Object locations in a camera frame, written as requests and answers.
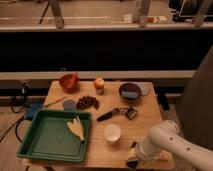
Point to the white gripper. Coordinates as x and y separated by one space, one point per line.
145 150

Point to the black handled eraser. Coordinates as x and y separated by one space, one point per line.
131 159

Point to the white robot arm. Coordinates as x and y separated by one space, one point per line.
165 136

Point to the white paper cup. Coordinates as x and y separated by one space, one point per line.
112 133

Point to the blue sponge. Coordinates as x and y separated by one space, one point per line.
129 95

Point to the dark bowl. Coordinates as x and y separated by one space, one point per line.
130 87

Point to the grey cloth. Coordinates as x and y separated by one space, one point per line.
145 89

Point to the bunch of dark grapes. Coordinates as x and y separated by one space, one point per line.
86 102

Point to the apple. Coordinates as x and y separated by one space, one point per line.
99 83

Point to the grey round lid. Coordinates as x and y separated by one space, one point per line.
69 105

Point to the green plastic tray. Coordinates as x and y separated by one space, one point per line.
49 138

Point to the wooden stick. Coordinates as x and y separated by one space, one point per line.
54 102

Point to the red bowl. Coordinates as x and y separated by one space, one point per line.
69 81

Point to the blue box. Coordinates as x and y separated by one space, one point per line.
32 110

